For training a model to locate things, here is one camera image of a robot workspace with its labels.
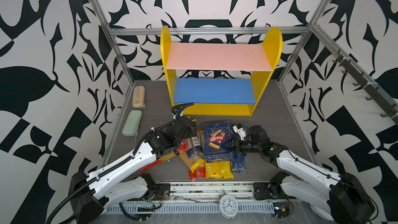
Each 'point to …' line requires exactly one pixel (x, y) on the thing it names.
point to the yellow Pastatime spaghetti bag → (218, 170)
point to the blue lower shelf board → (232, 91)
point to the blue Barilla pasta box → (215, 135)
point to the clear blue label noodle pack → (197, 152)
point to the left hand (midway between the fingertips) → (187, 121)
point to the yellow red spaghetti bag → (198, 170)
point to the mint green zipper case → (132, 123)
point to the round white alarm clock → (228, 206)
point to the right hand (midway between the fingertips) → (224, 147)
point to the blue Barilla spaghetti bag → (238, 163)
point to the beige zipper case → (138, 97)
